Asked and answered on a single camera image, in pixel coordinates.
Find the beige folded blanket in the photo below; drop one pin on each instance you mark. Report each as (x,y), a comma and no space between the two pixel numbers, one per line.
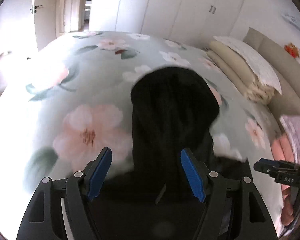
(239,73)

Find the pink floral fleece blanket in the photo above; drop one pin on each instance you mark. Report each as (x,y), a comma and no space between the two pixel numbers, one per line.
(287,147)

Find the white quilted pillow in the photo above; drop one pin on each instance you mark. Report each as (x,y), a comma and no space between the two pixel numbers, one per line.
(257,63)

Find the green floral bed sheet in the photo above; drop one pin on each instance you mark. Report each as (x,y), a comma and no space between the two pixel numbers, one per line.
(73,98)

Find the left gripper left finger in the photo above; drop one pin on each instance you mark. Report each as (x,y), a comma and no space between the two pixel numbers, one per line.
(43,218)

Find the white room door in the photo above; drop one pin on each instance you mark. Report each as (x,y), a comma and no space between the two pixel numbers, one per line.
(44,17)

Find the black garment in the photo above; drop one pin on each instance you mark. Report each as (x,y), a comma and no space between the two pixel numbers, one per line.
(173,109)

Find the right hand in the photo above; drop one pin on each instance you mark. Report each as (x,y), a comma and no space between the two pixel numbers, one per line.
(287,210)

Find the white wardrobe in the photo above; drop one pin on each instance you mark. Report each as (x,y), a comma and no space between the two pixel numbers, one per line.
(192,22)

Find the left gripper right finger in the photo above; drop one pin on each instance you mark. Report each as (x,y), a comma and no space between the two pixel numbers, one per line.
(233,208)

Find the beige bed headboard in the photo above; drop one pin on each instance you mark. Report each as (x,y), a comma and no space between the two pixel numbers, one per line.
(287,70)

